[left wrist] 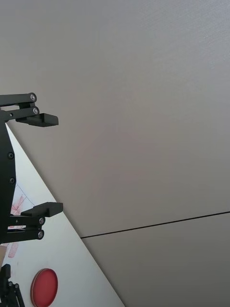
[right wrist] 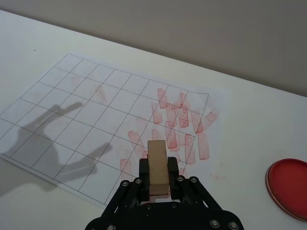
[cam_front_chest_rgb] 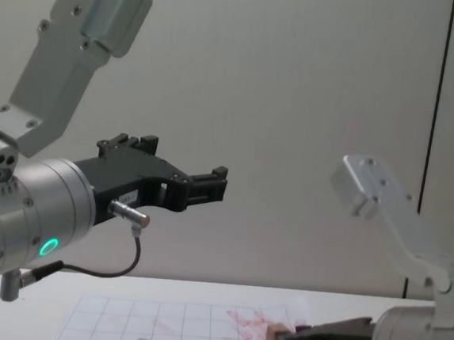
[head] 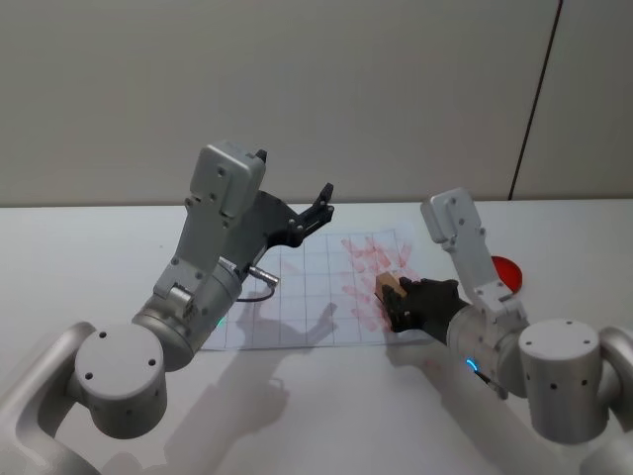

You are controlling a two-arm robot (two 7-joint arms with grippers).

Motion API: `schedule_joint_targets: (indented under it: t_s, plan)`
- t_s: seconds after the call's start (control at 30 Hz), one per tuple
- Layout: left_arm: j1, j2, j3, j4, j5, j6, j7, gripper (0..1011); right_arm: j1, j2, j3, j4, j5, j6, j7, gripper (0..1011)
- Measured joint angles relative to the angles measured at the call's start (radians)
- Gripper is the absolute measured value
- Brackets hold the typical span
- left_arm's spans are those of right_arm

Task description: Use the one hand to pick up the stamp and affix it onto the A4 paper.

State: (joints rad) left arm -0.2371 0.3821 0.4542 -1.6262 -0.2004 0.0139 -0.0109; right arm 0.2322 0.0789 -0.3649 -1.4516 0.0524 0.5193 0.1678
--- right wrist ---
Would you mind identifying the wooden block stamp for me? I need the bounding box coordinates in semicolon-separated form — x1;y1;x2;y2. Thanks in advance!
147;140;169;196

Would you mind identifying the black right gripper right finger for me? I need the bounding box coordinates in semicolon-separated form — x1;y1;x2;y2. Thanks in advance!
167;157;224;212

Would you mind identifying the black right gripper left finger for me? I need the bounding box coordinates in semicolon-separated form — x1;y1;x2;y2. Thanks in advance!
101;158;150;216

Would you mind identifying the white gridded paper sheet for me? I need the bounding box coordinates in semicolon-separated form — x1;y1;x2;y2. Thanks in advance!
0;53;231;208

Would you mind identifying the round red ink pad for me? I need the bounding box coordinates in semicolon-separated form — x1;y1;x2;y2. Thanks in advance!
265;158;307;215

